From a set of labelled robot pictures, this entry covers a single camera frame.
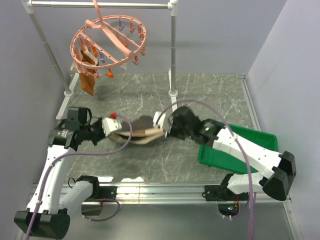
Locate dark brown boxer underwear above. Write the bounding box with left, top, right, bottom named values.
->
left=108, top=115, right=167, bottom=145

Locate pink round clip hanger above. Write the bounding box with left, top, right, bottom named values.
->
left=69, top=0, right=147, bottom=78

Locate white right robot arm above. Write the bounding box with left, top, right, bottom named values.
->
left=170, top=106, right=297, bottom=201

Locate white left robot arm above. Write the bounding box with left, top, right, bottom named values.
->
left=14, top=107, right=122, bottom=240

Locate orange brown hanging underwear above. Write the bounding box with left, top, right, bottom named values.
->
left=70, top=47, right=99, bottom=96

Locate green plastic tray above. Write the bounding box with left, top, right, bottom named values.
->
left=197, top=124, right=281, bottom=178

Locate white metal clothes rack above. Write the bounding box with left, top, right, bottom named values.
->
left=21, top=0, right=178, bottom=120

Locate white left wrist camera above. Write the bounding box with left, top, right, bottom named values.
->
left=101, top=112, right=122, bottom=137

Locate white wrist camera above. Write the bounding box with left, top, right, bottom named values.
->
left=153, top=111, right=172, bottom=137
left=101, top=112, right=122, bottom=137

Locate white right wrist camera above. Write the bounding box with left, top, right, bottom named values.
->
left=153, top=111, right=172, bottom=137

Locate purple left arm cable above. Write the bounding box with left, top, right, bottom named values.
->
left=23, top=113, right=133, bottom=240

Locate aluminium mounting rail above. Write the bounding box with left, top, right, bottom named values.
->
left=27, top=182, right=292, bottom=206

